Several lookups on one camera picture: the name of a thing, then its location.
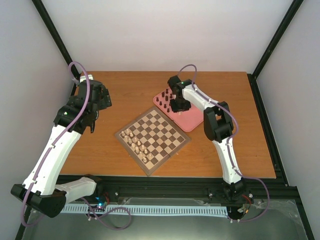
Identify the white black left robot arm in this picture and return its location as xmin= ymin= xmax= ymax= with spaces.
xmin=10 ymin=80 xmax=112 ymax=218

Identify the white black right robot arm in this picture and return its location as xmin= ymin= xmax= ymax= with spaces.
xmin=167 ymin=75 xmax=246 ymax=202

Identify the pink plastic tray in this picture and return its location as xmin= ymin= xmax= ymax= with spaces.
xmin=153 ymin=88 xmax=203 ymax=132

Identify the wooden chessboard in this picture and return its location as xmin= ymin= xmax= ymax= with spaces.
xmin=114 ymin=106 xmax=191 ymax=176

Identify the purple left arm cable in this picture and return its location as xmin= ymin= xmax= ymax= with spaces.
xmin=20 ymin=61 xmax=91 ymax=228

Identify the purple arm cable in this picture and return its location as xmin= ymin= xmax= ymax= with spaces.
xmin=176 ymin=64 xmax=271 ymax=223
xmin=20 ymin=61 xmax=91 ymax=228

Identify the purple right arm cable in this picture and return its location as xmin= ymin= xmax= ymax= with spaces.
xmin=176 ymin=64 xmax=271 ymax=223

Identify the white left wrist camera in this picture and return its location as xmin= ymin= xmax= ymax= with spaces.
xmin=79 ymin=74 xmax=94 ymax=82

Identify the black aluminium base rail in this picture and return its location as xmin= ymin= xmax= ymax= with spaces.
xmin=69 ymin=176 xmax=298 ymax=208

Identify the black frame post left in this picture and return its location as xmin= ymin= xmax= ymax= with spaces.
xmin=32 ymin=0 xmax=73 ymax=66

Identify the black frame post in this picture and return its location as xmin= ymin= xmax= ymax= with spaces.
xmin=32 ymin=0 xmax=73 ymax=66
xmin=252 ymin=0 xmax=304 ymax=81

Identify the light blue cable duct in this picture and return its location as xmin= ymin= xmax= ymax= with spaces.
xmin=60 ymin=203 xmax=228 ymax=218

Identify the black frame post right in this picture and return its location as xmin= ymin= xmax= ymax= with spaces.
xmin=252 ymin=0 xmax=304 ymax=81

